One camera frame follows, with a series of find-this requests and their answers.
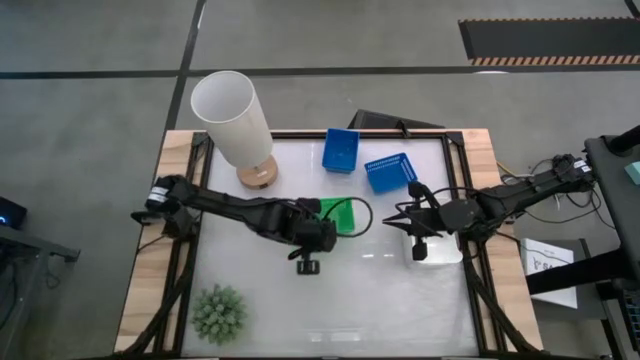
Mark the grey metal cart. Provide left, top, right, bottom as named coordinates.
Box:
left=0, top=224, right=82, bottom=360

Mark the black desk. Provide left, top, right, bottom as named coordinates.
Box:
left=583, top=124, right=640, bottom=281

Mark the dark slotted crate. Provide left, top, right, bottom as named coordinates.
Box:
left=618, top=288, right=640, bottom=347

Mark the black device with blue light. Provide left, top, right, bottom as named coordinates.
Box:
left=0, top=196, right=29, bottom=232

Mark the black hazard-striped floor mat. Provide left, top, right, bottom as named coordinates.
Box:
left=458, top=17, right=640, bottom=67

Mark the black flat panel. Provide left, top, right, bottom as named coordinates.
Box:
left=348, top=109, right=446, bottom=131

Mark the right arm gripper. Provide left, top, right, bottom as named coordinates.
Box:
left=381, top=181, right=454, bottom=262

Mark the white shade wooden base lamp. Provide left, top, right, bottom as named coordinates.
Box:
left=190, top=70, right=280, bottom=191

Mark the tangle of black cables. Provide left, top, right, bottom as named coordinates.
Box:
left=496, top=158, right=609, bottom=229

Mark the black diagonal bar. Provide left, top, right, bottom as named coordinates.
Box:
left=524, top=247, right=640, bottom=296

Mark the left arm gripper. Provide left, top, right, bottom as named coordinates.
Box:
left=288, top=197, right=339, bottom=276

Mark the white printed paper sheet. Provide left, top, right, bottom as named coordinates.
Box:
left=519, top=238, right=579, bottom=310

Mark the black aluminium table frame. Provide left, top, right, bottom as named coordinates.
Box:
left=114, top=128, right=546, bottom=360

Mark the green artificial succulent plant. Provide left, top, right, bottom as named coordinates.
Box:
left=190, top=284, right=249, bottom=347

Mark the left wrist black cable loop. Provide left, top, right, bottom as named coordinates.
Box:
left=322, top=196, right=375, bottom=239

